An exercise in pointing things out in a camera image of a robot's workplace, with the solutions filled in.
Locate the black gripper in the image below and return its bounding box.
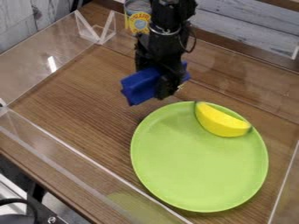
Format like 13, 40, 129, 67
135, 25, 195, 100

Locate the blue block object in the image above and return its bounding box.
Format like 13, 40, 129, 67
119, 60, 192, 107

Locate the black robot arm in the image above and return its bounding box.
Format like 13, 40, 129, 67
135, 0, 197, 100

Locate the green round plate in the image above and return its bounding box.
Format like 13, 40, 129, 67
129, 101, 269, 213

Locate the yellow labelled tin can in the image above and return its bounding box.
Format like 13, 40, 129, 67
124, 0, 151, 34

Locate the yellow banana slice toy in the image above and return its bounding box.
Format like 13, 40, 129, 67
195, 102, 251, 137

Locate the clear acrylic triangle bracket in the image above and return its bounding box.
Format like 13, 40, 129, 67
74, 10, 117, 46

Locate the black clamp with cable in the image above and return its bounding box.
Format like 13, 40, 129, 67
0, 180, 69, 224

